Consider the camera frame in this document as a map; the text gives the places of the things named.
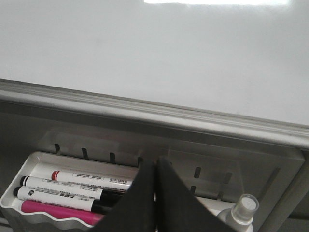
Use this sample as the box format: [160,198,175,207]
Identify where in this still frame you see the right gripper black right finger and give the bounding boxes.
[155,157,234,232]

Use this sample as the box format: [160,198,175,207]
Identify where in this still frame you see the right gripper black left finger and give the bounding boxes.
[90,160,155,232]

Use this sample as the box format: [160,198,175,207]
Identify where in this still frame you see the lower black capped white marker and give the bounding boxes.
[13,186,123,204]

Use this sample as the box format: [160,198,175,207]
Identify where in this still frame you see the black capped white marker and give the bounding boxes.
[20,176,130,194]
[13,186,123,204]

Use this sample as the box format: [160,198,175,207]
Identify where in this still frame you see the red capped white marker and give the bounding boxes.
[51,171,133,191]

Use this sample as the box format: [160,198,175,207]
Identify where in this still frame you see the white spray cleaner bottle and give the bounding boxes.
[217,193,259,232]

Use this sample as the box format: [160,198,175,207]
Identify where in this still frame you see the white marker tray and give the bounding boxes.
[0,152,138,232]

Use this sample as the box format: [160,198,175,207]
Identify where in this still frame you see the pink marker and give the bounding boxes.
[19,200,104,226]

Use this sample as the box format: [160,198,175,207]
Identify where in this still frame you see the upper black capped white marker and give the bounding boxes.
[20,176,130,194]

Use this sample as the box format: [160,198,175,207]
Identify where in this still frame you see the white whiteboard with grey frame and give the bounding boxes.
[0,0,309,149]

